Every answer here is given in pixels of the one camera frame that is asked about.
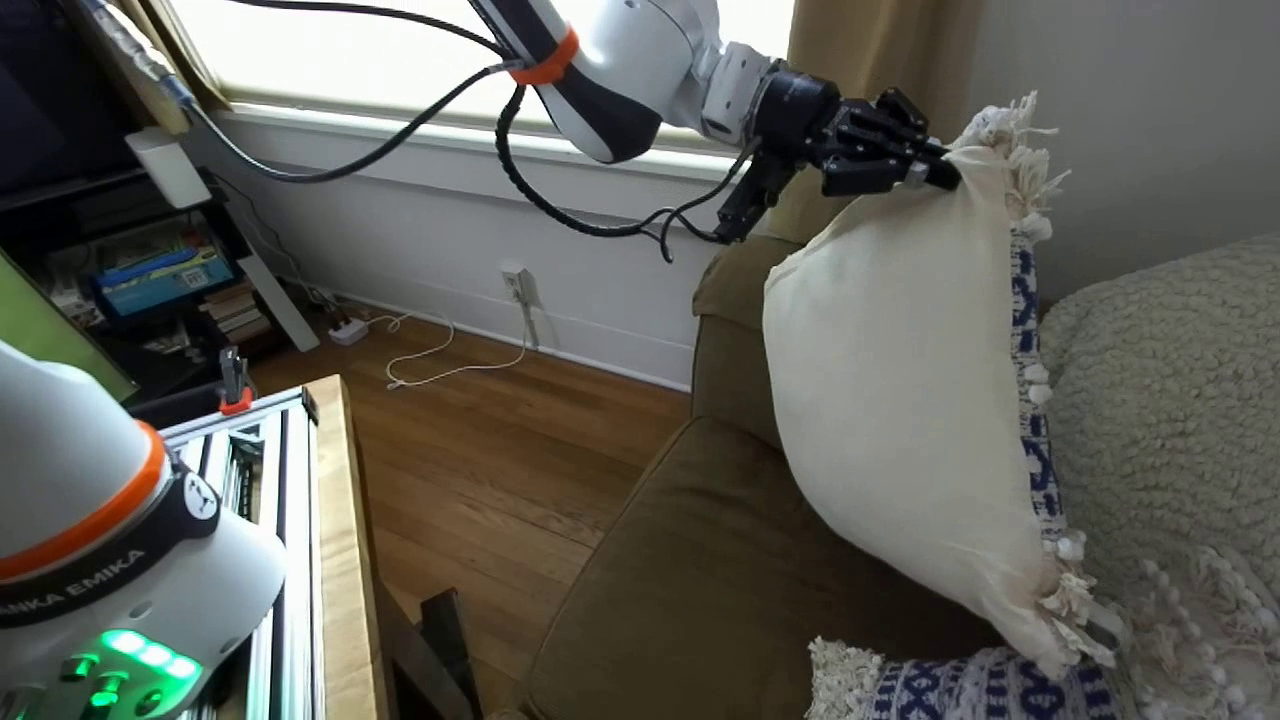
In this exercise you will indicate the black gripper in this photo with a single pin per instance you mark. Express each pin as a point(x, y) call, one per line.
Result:
point(800, 120)

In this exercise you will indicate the plain cream pillow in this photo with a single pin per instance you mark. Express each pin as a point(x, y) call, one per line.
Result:
point(904, 401)

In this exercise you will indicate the cream textured cushion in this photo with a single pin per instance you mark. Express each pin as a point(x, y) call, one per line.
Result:
point(1175, 401)

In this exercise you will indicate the brown upholstered sofa chair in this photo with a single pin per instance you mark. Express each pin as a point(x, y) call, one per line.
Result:
point(692, 572)

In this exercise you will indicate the blue white patterned pillow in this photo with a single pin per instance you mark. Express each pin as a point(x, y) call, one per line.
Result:
point(961, 687)

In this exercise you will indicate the wide beige curtain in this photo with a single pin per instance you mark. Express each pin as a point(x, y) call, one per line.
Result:
point(865, 46)

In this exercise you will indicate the window with white blind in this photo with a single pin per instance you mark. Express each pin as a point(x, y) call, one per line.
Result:
point(347, 52)

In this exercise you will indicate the white power strip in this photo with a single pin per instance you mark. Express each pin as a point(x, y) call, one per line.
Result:
point(350, 331)

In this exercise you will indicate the white leaning board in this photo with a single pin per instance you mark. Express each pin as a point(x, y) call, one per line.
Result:
point(282, 304)

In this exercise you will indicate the stack of books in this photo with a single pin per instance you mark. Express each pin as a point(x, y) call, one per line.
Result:
point(238, 316)

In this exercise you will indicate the red clamp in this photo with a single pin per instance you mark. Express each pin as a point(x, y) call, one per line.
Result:
point(238, 382)

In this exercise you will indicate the narrow beige curtain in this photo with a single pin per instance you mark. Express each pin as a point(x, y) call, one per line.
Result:
point(165, 52)

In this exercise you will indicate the blue box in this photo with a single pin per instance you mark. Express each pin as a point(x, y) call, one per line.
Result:
point(163, 277)

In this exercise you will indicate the green board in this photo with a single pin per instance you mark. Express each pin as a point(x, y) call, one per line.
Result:
point(45, 322)

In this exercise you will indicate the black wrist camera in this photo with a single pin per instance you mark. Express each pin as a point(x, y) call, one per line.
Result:
point(757, 194)

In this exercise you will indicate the aluminium extrusion frame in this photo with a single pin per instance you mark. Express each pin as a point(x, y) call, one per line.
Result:
point(272, 492)

